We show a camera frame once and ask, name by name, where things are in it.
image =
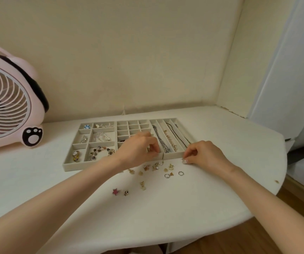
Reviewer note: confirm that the person's right hand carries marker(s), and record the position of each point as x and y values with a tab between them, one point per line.
210	158

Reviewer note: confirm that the grey necklace tray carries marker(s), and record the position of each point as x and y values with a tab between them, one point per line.
183	129

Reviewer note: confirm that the pink animal-shaped desk fan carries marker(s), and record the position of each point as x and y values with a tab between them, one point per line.
8	108

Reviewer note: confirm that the white heart brooch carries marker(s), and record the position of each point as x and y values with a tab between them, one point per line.
98	126

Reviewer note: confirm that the person's left hand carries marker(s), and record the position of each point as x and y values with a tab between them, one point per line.
136	150

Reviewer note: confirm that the black bow earrings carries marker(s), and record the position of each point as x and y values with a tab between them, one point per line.
122	140

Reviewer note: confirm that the white table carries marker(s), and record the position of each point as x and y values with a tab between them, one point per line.
234	156

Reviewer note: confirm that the pile of mixed jewelry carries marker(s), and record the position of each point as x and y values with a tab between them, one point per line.
154	167

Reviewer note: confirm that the white door panel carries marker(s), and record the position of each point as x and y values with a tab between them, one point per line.
287	76

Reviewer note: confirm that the person's left forearm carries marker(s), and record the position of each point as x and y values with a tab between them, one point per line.
48	206

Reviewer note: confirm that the person's right forearm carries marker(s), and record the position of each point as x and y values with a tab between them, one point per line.
279	208

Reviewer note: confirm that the grey bracelet tray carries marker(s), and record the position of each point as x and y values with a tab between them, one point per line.
69	166

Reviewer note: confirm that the grey earring grid tray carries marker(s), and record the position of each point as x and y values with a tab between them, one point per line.
133	126

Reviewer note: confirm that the rhinestone bow brooch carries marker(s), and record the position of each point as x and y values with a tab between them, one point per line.
109	125

